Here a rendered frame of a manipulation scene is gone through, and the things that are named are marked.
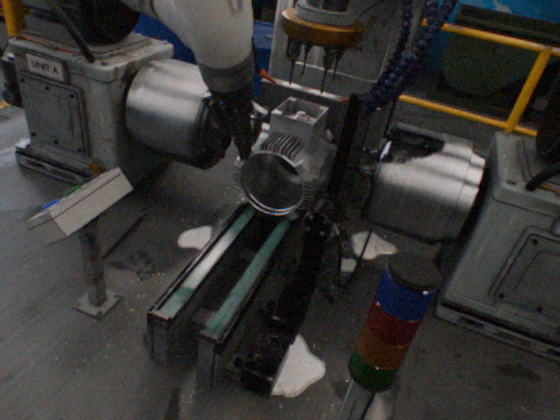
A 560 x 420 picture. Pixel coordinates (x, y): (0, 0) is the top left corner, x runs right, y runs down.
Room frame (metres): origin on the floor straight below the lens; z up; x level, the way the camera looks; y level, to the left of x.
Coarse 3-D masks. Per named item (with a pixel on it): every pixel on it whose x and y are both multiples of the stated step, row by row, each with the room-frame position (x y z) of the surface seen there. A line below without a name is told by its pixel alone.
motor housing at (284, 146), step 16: (272, 144) 0.86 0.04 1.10; (288, 144) 0.88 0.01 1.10; (240, 160) 0.87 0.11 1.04; (256, 160) 0.94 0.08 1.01; (272, 160) 1.02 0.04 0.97; (288, 160) 0.82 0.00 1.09; (320, 160) 0.89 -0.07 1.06; (240, 176) 0.86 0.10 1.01; (256, 176) 0.92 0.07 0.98; (272, 176) 0.97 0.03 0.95; (288, 176) 1.01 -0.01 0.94; (304, 176) 0.83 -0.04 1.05; (256, 192) 0.88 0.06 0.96; (272, 192) 0.91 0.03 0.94; (288, 192) 0.93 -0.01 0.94; (304, 192) 0.81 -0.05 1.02; (256, 208) 0.84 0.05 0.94; (272, 208) 0.85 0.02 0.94; (288, 208) 0.84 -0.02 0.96; (304, 208) 0.81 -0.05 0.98
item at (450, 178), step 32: (416, 128) 0.93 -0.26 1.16; (384, 160) 0.83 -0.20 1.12; (416, 160) 0.83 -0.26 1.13; (448, 160) 0.83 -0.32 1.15; (480, 160) 0.85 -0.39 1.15; (384, 192) 0.80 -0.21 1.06; (416, 192) 0.79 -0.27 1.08; (448, 192) 0.78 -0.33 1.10; (384, 224) 0.81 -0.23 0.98; (416, 224) 0.78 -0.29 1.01; (448, 224) 0.77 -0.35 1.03
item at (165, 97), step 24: (144, 72) 1.04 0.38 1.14; (168, 72) 1.02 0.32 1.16; (192, 72) 1.03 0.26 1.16; (144, 96) 0.97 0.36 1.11; (168, 96) 0.97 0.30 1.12; (192, 96) 0.96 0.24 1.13; (144, 120) 0.95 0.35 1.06; (168, 120) 0.94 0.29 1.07; (192, 120) 0.93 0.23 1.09; (144, 144) 0.97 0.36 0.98; (168, 144) 0.94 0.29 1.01; (192, 144) 0.92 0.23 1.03; (216, 144) 1.02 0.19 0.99
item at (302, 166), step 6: (324, 132) 0.99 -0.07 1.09; (330, 132) 1.00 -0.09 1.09; (324, 138) 0.99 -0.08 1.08; (330, 138) 0.99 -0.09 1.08; (252, 150) 0.85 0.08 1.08; (300, 162) 0.82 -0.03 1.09; (306, 162) 0.83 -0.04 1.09; (300, 168) 0.82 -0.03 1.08; (306, 168) 0.81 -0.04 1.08; (240, 198) 0.85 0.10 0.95; (294, 210) 0.82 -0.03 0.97; (288, 216) 0.82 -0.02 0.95; (294, 216) 0.81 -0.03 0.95
